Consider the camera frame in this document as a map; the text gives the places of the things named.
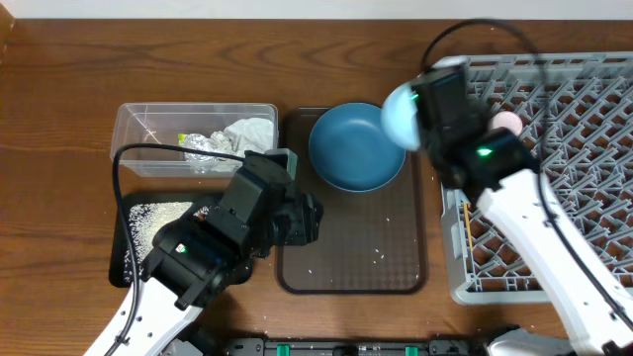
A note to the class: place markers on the black tray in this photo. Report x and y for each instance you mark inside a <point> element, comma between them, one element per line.
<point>118,247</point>

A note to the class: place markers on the grey dishwasher rack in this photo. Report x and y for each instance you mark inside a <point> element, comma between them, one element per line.
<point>586,112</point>

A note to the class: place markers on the white rice pile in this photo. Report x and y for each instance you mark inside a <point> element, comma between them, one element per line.
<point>145,220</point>

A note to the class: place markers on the brown serving tray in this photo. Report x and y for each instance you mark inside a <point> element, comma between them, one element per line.
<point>368,243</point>

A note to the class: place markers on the foil snack wrapper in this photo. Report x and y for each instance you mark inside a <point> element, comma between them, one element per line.
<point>197,141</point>

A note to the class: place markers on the clear plastic bin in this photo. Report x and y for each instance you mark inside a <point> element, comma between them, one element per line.
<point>163,122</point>

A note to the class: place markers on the white napkin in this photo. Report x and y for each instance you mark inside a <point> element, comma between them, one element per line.
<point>254,134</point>

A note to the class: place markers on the pink cup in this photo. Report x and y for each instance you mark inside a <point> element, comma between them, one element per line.
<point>507,120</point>

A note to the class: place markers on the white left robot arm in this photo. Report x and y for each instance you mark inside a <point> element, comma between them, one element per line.
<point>152,315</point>

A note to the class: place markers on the light blue bowl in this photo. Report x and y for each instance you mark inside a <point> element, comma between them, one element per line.
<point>399,120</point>

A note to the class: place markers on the dark blue plate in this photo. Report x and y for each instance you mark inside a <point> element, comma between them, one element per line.
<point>349,150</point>

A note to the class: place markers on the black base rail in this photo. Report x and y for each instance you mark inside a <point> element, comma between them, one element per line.
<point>506,341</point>

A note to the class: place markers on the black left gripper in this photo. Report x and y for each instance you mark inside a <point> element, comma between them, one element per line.
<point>308,218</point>

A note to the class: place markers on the wooden chopstick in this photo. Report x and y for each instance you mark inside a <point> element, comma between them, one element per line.
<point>466,212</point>

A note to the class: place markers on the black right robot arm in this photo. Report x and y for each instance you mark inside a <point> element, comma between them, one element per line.
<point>497,172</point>

